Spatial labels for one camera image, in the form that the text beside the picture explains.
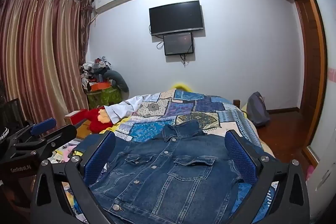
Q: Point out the dark panel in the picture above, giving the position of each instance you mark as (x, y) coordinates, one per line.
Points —
(11, 111)

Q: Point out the blue denim jacket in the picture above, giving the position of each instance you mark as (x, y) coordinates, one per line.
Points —
(170, 174)

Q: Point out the striped brown curtain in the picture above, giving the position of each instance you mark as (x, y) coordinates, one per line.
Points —
(39, 56)

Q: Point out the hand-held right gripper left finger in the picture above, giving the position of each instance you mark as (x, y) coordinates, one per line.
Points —
(99, 158)

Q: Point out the red box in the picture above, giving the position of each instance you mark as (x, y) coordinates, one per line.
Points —
(76, 116)

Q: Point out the white cloth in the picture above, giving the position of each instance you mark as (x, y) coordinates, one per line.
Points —
(123, 108)

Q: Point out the green box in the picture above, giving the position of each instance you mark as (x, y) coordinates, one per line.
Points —
(103, 98)

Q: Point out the wooden door frame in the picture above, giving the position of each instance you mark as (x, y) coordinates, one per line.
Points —
(313, 56)

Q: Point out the orange box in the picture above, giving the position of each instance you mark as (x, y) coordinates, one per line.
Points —
(99, 86)

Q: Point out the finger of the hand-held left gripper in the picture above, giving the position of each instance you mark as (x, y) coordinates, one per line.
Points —
(43, 126)
(63, 133)

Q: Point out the patchwork bedspread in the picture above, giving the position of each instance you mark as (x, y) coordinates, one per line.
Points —
(183, 108)

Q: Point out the grey pillow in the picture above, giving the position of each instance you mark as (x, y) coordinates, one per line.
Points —
(119, 79)

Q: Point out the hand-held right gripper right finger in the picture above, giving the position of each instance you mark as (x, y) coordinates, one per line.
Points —
(240, 158)

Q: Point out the small black monitor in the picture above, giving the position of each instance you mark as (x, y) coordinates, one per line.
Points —
(178, 43)

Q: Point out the red plush toy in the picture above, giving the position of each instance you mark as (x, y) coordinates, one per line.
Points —
(95, 117)

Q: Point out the black wall television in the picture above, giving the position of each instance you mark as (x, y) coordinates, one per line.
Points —
(176, 18)

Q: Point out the grey backpack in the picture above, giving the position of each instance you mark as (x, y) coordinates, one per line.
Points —
(257, 109)

